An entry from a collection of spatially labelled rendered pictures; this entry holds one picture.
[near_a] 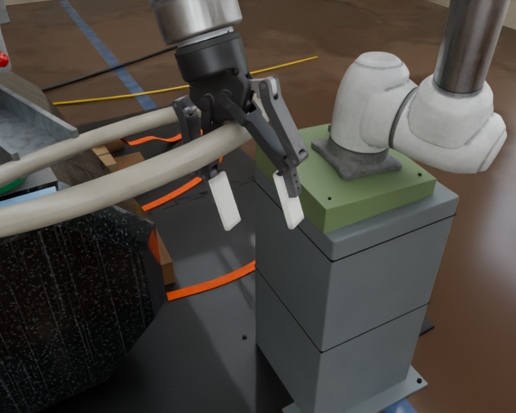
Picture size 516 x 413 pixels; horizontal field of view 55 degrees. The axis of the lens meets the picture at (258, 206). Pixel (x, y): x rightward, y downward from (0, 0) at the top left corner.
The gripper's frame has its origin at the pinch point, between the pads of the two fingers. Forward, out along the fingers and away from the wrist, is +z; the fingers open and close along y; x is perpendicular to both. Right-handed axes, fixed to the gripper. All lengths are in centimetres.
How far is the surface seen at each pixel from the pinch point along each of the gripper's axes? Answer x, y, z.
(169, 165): 10.7, 1.1, -9.8
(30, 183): -25, 87, 1
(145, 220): -50, 80, 25
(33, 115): -14, 57, -16
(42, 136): -12, 54, -12
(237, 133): 1.5, -1.3, -9.7
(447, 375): -96, 14, 113
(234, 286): -94, 95, 78
